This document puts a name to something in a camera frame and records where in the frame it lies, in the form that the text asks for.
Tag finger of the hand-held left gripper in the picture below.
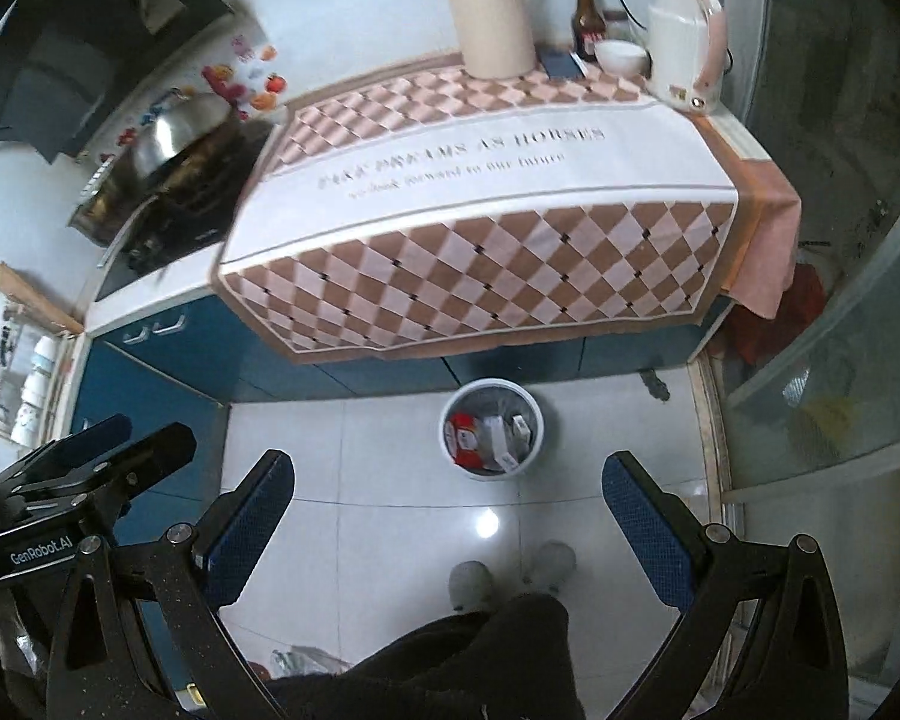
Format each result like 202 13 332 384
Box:
4 424 198 520
0 414 133 494

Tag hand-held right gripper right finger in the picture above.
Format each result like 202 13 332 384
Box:
601 451 852 720

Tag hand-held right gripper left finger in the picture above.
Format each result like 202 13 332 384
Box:
45 450 297 720

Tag white round waste bin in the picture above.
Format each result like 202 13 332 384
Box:
440 379 547 479

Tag storage rack with white bottles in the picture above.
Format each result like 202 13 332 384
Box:
0 300 83 447

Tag clear plastic bag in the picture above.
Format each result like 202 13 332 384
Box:
270 645 350 680

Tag wooden board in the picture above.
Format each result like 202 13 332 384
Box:
0 261 85 336

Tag small white box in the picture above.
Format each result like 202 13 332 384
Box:
506 414 535 466

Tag grey slipper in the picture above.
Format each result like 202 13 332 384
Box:
448 561 496 614

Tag red snack wrapper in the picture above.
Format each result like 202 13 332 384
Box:
450 414 507 467

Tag black gas stove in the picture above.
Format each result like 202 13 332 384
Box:
105 187 242 280

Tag yellow object behind glass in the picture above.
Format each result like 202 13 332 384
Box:
799 394 863 451

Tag person's black trouser leg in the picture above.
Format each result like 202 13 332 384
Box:
270 592 587 720

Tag red cloth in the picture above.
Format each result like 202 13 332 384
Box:
724 262 827 365

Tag steel wok with lid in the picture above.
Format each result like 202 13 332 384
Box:
67 124 271 248

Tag steel wok lid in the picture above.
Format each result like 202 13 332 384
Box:
127 92 233 181

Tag black range hood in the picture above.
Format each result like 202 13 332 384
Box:
0 0 237 162

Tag checkered brown pink tablecloth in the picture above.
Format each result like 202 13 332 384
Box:
210 52 803 365

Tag glass sliding door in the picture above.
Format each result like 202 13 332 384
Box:
720 0 900 720

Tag dark blue phone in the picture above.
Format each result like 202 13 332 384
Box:
536 47 587 81

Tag white bowl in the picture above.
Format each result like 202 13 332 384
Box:
595 40 651 77

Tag white pink electric kettle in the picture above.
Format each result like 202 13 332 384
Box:
647 0 730 115

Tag brown glass bottle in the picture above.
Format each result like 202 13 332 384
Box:
572 0 608 63

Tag beige utensil holder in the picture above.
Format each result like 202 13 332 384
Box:
450 0 537 80

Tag fruit wall stickers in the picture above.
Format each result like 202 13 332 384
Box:
116 34 286 151

